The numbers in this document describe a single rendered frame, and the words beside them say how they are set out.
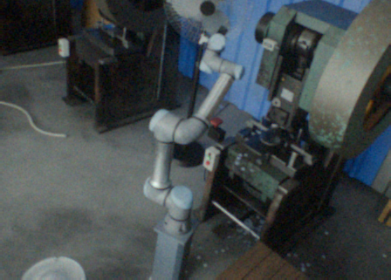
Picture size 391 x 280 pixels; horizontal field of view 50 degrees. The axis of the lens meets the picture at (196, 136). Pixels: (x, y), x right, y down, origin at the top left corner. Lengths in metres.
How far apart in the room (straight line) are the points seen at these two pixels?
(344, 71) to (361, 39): 0.14
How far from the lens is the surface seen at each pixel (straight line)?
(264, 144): 2.42
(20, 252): 2.77
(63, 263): 2.24
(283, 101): 2.40
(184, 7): 2.81
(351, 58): 1.82
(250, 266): 2.32
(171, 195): 2.11
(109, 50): 3.48
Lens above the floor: 2.10
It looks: 34 degrees down
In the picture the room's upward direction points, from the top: 10 degrees clockwise
